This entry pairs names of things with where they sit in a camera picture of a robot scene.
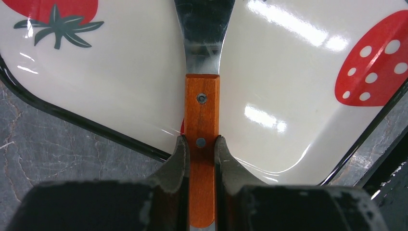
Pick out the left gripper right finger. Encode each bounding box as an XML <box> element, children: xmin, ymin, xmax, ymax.
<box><xmin>215</xmin><ymin>136</ymin><xmax>388</xmax><ymax>231</ymax></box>

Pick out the white strawberry tray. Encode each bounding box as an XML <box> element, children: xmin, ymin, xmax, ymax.
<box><xmin>0</xmin><ymin>0</ymin><xmax>408</xmax><ymax>184</ymax></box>

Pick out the orange handled metal scraper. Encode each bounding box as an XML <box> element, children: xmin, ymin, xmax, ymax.
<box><xmin>175</xmin><ymin>0</ymin><xmax>234</xmax><ymax>228</ymax></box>

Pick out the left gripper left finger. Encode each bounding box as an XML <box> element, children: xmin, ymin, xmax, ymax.
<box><xmin>6</xmin><ymin>136</ymin><xmax>190</xmax><ymax>231</ymax></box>

